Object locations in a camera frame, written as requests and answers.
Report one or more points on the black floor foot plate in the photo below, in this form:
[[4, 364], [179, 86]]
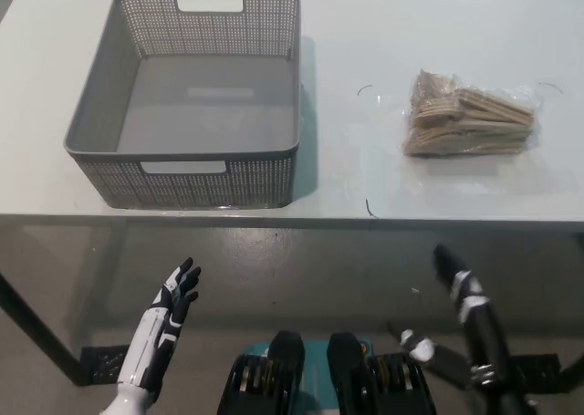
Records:
[[534, 369], [105, 365]]

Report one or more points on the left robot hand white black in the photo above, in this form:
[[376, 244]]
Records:
[[150, 342]]

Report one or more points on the clear bag of wooden cutlery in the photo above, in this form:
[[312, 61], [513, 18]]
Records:
[[465, 118]]

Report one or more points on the black metal table leg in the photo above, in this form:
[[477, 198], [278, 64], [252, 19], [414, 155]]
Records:
[[575, 365], [41, 333]]

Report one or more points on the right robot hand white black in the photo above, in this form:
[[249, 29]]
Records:
[[479, 324]]

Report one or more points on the grey perforated plastic basket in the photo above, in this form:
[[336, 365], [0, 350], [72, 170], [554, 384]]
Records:
[[137, 178]]

